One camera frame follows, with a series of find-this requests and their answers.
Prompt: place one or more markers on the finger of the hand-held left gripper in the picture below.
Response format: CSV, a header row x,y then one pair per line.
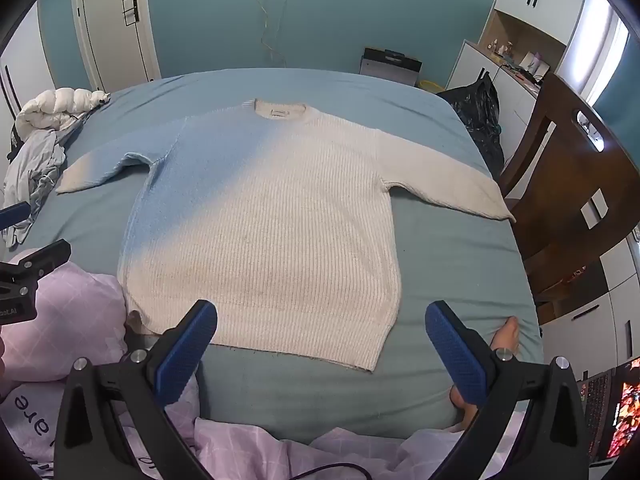
x,y
47,255
12,215

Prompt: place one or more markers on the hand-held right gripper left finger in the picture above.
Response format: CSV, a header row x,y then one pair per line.
x,y
187,350

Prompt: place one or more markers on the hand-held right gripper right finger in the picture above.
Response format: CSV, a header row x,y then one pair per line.
x,y
457,355

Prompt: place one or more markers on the cream knit sweater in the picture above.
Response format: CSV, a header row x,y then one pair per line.
x,y
280,240

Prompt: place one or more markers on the grey crumpled clothing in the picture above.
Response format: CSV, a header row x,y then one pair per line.
x,y
35,170

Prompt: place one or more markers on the pink checked blanket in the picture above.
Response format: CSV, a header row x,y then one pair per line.
x,y
65,320

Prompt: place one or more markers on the person's right foot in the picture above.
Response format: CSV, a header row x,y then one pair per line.
x,y
507,335

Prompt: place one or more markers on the bed with light blue sheet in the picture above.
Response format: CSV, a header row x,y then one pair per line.
x,y
440,260

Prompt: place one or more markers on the white lettered cloth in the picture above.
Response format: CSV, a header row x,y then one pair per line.
x,y
25,410

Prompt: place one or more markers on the white puffer jacket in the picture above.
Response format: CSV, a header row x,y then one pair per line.
x,y
55,107

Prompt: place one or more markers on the white wardrobe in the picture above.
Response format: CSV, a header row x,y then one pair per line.
x,y
25,60

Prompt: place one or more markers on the open laptop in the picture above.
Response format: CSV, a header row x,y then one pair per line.
x,y
625,405

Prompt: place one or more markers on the white drawer unit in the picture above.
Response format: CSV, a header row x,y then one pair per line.
x,y
620,270

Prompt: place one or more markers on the white door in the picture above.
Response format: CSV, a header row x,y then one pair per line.
x,y
110,35

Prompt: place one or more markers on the dark wooden chair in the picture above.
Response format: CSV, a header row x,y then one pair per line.
x,y
560,170

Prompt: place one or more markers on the black plastic bag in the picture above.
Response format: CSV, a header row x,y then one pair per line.
x,y
477,115

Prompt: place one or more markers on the yellow object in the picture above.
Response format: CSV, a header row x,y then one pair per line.
x,y
431,85

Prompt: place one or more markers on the black flat box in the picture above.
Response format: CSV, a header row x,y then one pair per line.
x,y
390,67

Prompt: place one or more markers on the small white box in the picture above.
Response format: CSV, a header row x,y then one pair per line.
x,y
534,62

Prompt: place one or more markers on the cluster of small bottles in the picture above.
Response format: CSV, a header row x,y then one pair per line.
x,y
500,49

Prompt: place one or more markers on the bright window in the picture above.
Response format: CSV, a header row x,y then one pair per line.
x,y
595,50

